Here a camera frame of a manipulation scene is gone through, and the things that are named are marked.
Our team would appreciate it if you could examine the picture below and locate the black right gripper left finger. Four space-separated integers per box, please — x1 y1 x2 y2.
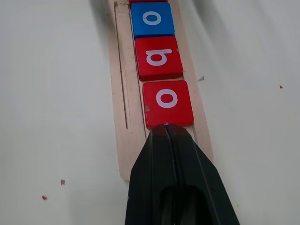
124 123 177 225

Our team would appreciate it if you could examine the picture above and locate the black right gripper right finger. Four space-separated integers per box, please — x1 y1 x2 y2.
166 123 241 225

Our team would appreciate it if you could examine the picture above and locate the red letter tile o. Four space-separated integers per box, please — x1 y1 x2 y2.
142 80 195 130

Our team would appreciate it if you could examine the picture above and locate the red letter tile b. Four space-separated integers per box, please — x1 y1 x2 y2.
134 36 184 82

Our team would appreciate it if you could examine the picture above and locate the wooden letter tray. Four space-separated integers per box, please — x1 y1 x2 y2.
106 0 215 182

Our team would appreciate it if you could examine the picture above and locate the blue letter tile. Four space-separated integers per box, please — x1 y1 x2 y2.
130 1 176 40

